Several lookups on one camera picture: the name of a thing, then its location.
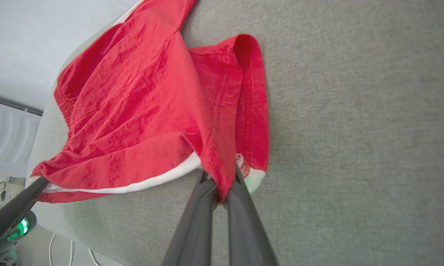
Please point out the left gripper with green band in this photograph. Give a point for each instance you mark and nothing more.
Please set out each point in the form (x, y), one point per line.
(0, 247)

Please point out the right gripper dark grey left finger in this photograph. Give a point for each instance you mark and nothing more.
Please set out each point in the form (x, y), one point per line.
(198, 229)

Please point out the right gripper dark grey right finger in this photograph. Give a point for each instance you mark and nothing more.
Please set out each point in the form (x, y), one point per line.
(244, 232)

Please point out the red garment with white trim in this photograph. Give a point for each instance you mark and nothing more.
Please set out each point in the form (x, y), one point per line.
(133, 111)

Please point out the white perforated plastic basket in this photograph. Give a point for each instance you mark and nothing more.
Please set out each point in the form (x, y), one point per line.
(0, 194)

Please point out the white plastic bin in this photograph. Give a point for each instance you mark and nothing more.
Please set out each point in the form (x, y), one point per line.
(7, 140)

